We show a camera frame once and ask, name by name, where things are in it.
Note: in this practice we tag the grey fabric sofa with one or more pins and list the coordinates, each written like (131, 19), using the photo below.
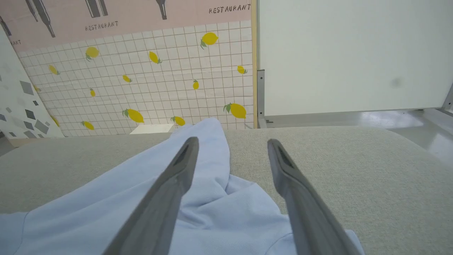
(354, 170)

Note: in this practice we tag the grey speckled partition panel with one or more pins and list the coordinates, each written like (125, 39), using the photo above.
(17, 99)

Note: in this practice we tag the light blue polo shirt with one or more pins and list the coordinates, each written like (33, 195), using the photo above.
(219, 219)

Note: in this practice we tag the grey metal board leg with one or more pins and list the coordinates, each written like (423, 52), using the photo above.
(261, 95)
(449, 101)

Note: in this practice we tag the lemon tile partition panel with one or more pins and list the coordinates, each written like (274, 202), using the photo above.
(159, 88)

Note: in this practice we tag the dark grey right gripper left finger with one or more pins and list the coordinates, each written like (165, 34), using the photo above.
(166, 198)

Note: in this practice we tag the white box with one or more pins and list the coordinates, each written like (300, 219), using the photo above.
(152, 129)

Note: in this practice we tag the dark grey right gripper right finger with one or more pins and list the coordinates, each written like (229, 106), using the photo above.
(304, 205)

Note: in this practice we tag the white partition board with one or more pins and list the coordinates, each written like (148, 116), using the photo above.
(354, 53)

